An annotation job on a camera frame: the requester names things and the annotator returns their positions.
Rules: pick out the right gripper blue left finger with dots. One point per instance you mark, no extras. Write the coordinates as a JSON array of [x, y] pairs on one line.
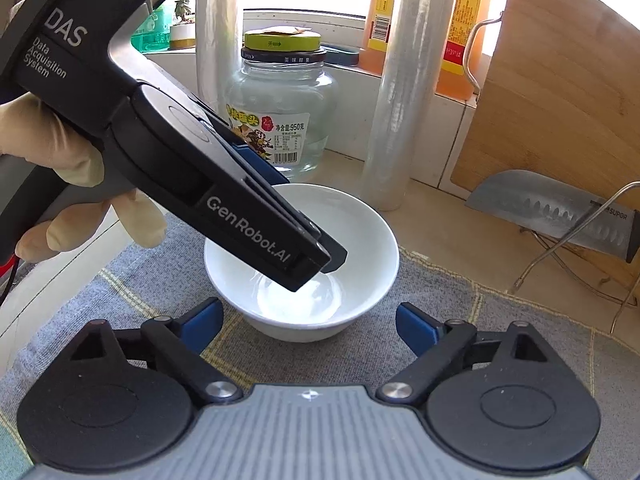
[[175, 346]]

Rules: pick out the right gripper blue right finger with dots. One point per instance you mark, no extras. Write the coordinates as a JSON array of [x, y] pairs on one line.
[[439, 347]]

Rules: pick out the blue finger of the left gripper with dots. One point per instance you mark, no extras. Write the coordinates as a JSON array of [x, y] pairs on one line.
[[260, 165], [337, 253]]

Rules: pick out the white bowl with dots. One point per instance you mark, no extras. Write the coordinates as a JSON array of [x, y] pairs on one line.
[[269, 268]]

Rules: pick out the left gloved hand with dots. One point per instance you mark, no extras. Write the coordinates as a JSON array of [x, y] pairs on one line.
[[56, 189]]

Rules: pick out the blue grey checked cloth mat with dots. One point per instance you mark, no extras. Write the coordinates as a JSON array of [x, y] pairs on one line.
[[133, 284]]

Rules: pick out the glass jar with yellow lid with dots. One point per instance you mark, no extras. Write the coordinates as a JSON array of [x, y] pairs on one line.
[[281, 100]]

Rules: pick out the green dish soap bottle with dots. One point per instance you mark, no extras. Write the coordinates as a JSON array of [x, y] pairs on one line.
[[153, 35]]

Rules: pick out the small potted plant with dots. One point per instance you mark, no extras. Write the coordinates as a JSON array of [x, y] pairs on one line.
[[182, 31]]

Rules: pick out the white plastic bag roll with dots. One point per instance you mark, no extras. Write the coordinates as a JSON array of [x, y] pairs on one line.
[[219, 25]]

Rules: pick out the clear plastic wrap roll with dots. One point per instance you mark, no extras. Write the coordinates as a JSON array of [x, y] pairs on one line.
[[418, 36]]

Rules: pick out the orange juice bottle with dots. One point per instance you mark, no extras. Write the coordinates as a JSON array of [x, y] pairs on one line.
[[452, 81]]

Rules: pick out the bamboo cutting board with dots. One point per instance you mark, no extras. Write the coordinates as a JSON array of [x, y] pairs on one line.
[[561, 97]]

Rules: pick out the metal wire board stand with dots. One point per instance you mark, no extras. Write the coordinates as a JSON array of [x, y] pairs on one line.
[[566, 242]]

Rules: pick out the black handled santoku knife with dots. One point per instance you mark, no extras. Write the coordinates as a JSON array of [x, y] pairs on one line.
[[553, 208]]

